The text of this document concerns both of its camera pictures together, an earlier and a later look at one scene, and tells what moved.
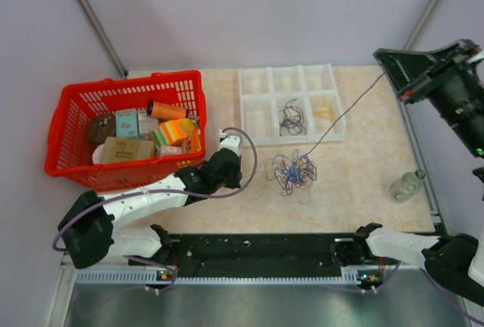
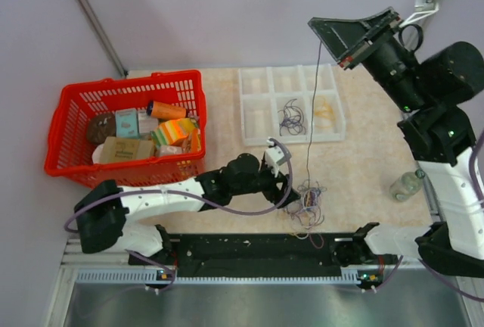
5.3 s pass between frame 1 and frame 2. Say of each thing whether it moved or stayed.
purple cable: stayed
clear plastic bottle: stayed
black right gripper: moved
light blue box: stayed
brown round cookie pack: stayed
